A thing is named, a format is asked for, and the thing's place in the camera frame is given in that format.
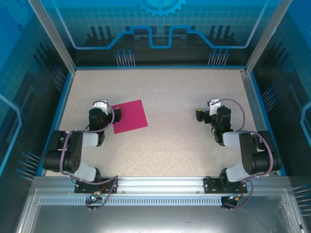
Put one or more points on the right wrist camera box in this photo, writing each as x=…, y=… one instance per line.
x=215, y=103

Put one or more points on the shiny metal sheet tray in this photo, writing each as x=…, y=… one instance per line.
x=155, y=218

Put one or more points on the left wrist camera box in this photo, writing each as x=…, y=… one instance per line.
x=100, y=104

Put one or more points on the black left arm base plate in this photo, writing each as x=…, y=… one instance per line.
x=81, y=188

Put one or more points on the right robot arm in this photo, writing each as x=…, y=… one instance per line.
x=250, y=153

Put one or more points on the aluminium frame post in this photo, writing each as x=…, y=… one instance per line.
x=267, y=36
x=57, y=36

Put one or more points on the aluminium table side rail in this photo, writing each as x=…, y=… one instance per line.
x=256, y=109

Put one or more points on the aluminium mounting rail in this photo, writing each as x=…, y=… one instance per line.
x=160, y=184

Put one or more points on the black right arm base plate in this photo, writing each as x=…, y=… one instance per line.
x=210, y=185

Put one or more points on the pink square paper sheet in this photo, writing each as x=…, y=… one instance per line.
x=132, y=116

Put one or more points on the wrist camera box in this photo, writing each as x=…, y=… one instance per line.
x=215, y=103
x=100, y=104

